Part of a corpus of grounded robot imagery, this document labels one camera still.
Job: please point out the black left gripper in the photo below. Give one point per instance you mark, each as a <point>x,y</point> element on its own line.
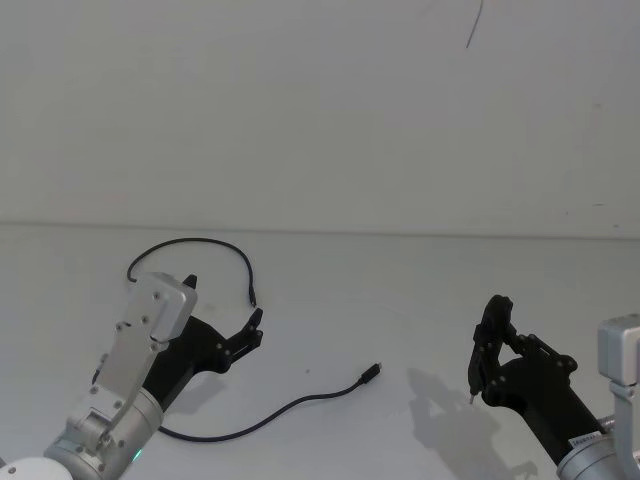
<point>185,357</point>

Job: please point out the white table cloth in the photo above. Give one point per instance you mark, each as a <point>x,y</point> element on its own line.
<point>350,300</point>

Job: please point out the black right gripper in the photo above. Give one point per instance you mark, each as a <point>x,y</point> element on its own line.
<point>540,395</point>

